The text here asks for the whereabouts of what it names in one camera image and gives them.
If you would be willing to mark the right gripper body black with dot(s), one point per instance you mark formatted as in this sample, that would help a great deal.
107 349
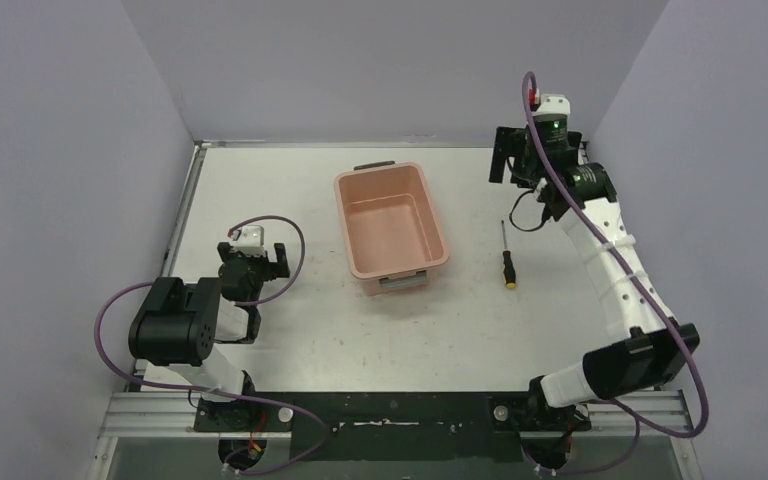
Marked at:
529 166

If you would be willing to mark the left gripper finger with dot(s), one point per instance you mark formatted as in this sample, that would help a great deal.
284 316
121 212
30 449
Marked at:
224 250
280 267

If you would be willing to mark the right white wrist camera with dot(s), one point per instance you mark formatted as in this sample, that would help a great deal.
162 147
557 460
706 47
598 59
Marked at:
550 104

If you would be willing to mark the aluminium front rail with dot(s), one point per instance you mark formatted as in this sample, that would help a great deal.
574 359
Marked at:
169 415

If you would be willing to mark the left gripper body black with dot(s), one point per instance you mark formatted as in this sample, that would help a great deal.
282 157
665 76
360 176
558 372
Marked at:
251 263

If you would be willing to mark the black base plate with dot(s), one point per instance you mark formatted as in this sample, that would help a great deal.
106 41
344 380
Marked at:
401 426

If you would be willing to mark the pink plastic bin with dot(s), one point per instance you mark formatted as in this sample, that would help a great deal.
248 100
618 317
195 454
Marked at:
393 235

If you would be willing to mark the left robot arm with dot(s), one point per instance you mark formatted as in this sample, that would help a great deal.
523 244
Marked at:
178 326

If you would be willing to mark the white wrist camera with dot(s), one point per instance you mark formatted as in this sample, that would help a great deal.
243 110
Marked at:
249 241
550 104

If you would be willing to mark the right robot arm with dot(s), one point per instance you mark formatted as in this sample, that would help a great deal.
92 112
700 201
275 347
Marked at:
647 346

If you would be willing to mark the black yellow screwdriver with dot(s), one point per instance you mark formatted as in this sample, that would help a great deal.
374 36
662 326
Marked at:
509 271

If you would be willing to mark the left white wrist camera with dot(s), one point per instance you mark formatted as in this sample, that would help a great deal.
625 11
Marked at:
249 241

